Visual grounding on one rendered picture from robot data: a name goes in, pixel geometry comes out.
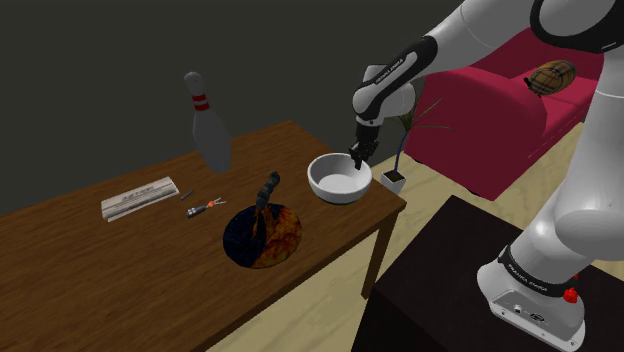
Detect potted plant white pot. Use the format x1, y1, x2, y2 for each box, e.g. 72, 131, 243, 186
380, 77, 455, 196

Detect white bowl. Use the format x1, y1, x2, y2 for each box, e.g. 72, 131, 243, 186
306, 152, 374, 205

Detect black twisted utensil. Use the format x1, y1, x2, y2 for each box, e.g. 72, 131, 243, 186
249, 170, 282, 242

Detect red sofa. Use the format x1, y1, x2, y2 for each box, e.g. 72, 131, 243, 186
403, 26, 606, 202

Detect dark orange patterned plate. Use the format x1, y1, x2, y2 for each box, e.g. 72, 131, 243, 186
222, 202, 303, 270

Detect grey bowling pin red stripes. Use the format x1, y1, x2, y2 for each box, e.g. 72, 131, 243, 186
183, 71, 233, 175

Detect dark robot stand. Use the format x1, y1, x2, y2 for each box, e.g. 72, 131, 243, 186
350, 194, 624, 352

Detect small black orange tool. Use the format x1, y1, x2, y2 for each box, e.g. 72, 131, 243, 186
185, 197, 227, 219

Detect brown plaid cushion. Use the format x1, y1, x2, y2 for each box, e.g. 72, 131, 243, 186
523, 59, 577, 98

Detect white flat box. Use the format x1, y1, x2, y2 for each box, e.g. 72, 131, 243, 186
100, 176, 181, 223

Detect brown wooden table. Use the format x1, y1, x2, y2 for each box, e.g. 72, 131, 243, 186
0, 119, 408, 352

